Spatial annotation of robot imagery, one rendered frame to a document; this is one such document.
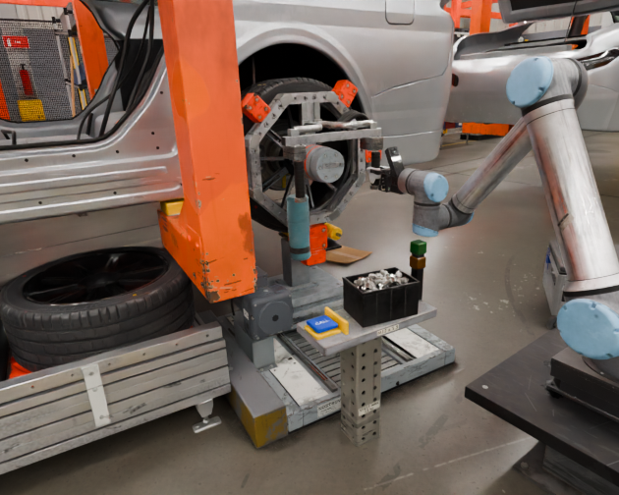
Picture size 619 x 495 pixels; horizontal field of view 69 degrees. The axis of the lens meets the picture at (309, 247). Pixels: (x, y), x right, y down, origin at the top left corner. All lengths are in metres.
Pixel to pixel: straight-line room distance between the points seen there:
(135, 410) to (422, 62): 1.94
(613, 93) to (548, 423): 2.97
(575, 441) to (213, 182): 1.15
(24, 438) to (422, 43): 2.21
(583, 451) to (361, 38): 1.72
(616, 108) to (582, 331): 2.94
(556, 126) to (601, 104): 2.73
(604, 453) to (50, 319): 1.57
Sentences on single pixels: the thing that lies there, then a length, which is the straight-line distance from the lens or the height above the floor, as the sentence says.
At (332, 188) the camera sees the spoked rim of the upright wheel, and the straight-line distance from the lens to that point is 2.08.
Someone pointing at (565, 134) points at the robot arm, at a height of 1.01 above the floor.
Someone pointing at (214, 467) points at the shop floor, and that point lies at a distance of 1.63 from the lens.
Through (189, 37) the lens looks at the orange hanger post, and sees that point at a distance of 1.30.
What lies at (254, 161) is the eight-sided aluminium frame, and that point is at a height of 0.87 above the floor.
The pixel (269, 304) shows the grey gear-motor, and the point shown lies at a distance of 1.69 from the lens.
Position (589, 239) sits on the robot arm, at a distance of 1.23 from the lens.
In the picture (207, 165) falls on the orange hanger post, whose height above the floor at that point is 0.94.
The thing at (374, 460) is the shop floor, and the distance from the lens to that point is 1.62.
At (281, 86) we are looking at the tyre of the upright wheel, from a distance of 1.89.
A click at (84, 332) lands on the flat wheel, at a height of 0.44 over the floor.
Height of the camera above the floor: 1.14
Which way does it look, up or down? 20 degrees down
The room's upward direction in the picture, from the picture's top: 2 degrees counter-clockwise
